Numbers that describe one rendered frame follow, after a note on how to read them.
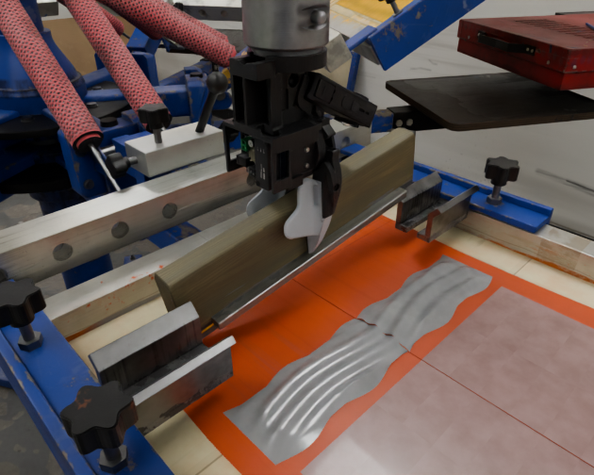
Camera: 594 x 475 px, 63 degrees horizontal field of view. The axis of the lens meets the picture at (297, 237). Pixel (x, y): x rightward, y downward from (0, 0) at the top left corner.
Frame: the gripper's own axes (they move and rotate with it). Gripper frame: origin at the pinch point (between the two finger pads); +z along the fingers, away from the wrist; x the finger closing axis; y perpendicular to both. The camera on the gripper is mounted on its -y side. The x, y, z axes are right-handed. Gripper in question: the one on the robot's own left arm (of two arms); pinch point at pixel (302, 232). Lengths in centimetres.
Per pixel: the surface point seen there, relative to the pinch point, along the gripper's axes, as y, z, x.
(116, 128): 0.0, -0.9, -44.1
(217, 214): -98, 103, -165
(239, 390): 15.4, 7.4, 7.4
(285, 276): 4.9, 2.3, 2.4
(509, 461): 4.3, 7.4, 28.1
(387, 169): -12.7, -4.4, 1.9
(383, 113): -68, 11, -39
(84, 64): -135, 66, -398
